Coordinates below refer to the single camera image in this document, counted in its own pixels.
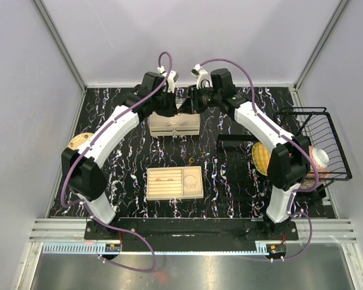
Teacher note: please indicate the black wire dish rack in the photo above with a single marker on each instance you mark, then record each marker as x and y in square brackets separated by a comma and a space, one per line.
[317, 125]

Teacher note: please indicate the gold earring on table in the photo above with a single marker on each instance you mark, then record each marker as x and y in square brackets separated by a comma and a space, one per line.
[191, 161]

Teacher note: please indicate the front beige ring tray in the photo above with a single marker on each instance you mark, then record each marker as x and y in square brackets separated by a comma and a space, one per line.
[165, 183]

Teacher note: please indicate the beige jewelry drawer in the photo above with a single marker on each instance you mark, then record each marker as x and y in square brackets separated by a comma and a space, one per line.
[179, 125]

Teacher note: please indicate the yellow patterned plate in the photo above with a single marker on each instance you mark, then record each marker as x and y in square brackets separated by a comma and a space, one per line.
[78, 140]

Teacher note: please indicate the gold rings in tray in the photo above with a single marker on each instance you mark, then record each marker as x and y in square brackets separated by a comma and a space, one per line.
[164, 179]

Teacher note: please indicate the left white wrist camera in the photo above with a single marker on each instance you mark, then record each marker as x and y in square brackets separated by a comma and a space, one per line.
[171, 80]

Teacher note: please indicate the yellow woven bamboo plate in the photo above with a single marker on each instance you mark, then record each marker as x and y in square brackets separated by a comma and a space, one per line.
[260, 158]

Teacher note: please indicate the white pink patterned bowl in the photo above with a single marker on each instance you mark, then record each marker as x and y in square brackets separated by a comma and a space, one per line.
[321, 160]

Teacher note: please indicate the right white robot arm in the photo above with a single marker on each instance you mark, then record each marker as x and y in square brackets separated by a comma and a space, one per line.
[288, 164]

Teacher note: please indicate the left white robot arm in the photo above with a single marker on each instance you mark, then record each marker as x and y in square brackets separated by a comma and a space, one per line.
[82, 167]

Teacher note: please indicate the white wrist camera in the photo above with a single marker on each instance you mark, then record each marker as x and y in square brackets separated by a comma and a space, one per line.
[171, 80]
[202, 76]

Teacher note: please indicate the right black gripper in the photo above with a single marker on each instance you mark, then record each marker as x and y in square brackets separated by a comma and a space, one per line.
[191, 105]

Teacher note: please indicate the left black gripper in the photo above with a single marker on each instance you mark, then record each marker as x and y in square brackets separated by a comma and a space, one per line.
[171, 111]

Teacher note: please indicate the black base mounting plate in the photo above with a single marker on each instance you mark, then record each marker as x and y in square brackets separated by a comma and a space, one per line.
[249, 229]

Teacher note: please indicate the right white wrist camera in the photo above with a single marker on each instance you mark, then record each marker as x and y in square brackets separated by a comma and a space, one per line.
[202, 76]

